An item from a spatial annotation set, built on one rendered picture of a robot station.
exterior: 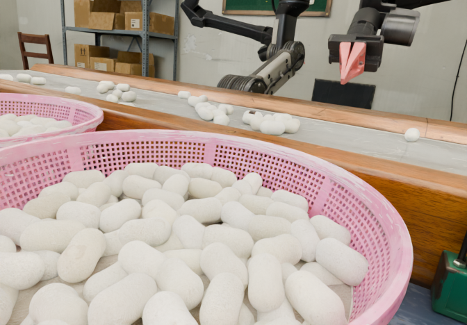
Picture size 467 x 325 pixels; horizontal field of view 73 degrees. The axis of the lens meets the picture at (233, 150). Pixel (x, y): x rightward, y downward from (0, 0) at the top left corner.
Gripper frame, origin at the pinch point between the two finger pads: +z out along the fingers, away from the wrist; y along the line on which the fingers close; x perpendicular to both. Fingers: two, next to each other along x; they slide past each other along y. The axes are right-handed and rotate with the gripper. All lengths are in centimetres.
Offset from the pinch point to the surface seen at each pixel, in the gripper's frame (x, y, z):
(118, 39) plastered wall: 110, -273, -153
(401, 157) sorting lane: -3.8, 12.1, 18.6
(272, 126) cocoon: -7.3, -5.1, 20.1
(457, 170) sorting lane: -4.4, 18.3, 19.3
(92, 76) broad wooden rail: 7, -74, 2
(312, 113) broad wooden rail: 7.1, -5.4, 3.3
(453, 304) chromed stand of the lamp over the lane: -12.8, 17.4, 38.0
